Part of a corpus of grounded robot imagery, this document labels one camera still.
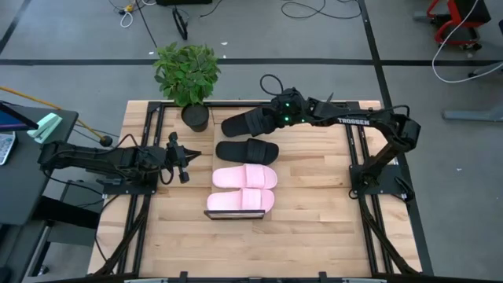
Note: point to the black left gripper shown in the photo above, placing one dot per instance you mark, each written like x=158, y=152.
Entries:
x=177, y=157

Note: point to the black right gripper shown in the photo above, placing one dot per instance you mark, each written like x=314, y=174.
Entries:
x=292, y=108

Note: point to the black foam slide sandal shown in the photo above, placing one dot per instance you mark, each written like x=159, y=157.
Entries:
x=236, y=151
x=236, y=125

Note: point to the pink foam slide sandal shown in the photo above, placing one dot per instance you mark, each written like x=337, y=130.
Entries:
x=236, y=200
x=243, y=177

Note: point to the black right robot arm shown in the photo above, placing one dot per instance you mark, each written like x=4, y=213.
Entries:
x=353, y=121

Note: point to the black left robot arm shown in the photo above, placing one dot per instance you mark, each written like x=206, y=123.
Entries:
x=98, y=159

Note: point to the black plant pot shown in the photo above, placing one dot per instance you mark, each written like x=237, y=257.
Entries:
x=195, y=120

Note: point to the green leafy potted plant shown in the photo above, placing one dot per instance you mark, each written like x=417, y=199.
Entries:
x=186, y=74

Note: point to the yellow rod with black knob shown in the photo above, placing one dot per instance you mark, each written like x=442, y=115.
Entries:
x=106, y=140

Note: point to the mint green stapler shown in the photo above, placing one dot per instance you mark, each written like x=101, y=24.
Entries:
x=45, y=127

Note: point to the dark grey side desk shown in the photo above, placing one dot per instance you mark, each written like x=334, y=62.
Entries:
x=23, y=188

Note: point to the tablet with blue screen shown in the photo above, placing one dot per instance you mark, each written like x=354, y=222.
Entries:
x=15, y=118

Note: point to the white keyboard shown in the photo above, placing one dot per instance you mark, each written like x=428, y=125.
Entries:
x=6, y=147

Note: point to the grey desk leg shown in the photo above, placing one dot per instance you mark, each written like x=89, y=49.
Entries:
x=471, y=114

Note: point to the red wheeled cart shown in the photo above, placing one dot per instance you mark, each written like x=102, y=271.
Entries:
x=457, y=19

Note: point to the black aluminium table frame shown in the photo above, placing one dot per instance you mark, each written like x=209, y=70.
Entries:
x=155, y=118

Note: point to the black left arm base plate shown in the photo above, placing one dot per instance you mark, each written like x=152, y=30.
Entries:
x=125, y=188

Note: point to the black frame shoe shelf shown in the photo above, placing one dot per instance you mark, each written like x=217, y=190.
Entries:
x=236, y=215

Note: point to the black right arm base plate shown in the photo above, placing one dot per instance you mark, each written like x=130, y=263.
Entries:
x=389, y=177

